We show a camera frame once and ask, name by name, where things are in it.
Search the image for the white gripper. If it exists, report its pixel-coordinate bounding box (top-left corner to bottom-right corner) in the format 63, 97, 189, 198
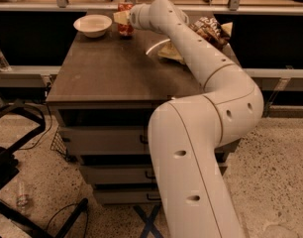
113, 4, 152, 30

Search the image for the orange coke can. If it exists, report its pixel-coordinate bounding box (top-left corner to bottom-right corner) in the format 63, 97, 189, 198
118, 2, 134, 37

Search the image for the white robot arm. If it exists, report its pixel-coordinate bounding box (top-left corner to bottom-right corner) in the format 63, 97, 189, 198
114, 0, 263, 238

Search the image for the white paper bowl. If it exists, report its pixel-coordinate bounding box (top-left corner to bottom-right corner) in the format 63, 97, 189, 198
73, 15, 112, 38

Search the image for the grey drawer cabinet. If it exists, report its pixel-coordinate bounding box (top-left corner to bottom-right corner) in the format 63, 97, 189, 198
48, 30, 203, 192

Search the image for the brown chip bag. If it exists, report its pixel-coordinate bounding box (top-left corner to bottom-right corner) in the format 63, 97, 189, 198
156, 16, 233, 65

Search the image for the top grey drawer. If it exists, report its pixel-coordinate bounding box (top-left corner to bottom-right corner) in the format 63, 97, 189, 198
58, 123, 247, 156

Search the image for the grey drawer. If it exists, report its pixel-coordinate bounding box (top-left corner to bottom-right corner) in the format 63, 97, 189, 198
58, 123, 247, 156
80, 163, 223, 186
93, 188, 161, 204

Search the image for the black office chair base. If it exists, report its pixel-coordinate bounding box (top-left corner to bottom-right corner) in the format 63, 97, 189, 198
0, 100, 88, 238

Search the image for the middle grey drawer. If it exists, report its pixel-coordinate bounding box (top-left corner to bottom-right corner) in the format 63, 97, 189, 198
80, 163, 223, 186

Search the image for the bottom grey drawer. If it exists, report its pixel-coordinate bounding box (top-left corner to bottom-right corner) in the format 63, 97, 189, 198
93, 188, 161, 204

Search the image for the wire mesh basket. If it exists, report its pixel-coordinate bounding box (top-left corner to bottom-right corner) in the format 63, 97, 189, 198
50, 129, 69, 162

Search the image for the black floor cable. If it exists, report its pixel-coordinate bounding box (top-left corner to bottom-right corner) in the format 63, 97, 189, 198
44, 202, 90, 238

